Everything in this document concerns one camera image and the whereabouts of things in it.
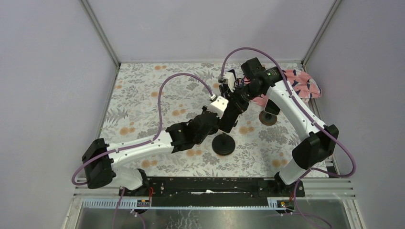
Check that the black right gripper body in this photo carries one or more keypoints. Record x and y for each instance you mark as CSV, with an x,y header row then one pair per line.
x,y
240,97

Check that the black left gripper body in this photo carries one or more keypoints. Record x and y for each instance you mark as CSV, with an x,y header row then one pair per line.
x,y
228,118

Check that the phone with beige case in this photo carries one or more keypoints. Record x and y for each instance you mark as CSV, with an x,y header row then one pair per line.
x,y
229,117

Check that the black phone stand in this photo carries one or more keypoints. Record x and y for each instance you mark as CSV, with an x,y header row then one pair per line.
x,y
223,145

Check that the phone with lavender case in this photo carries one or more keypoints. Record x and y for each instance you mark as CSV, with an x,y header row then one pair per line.
x,y
230,79

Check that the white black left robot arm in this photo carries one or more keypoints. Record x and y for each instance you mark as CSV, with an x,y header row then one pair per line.
x,y
104,163

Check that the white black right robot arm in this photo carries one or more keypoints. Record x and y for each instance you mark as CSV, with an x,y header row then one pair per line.
x,y
317,139

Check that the small dark phone on cloth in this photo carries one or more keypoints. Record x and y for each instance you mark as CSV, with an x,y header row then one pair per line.
x,y
271,108

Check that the pink patterned cloth bag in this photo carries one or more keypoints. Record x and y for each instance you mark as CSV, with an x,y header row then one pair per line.
x,y
303,84

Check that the floral patterned table mat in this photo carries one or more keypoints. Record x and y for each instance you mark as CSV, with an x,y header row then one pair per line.
x,y
177,92

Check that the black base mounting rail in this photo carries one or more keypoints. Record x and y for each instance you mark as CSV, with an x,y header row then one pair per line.
x,y
205,188

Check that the white slotted cable duct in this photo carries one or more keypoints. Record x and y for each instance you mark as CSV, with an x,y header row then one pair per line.
x,y
162,203

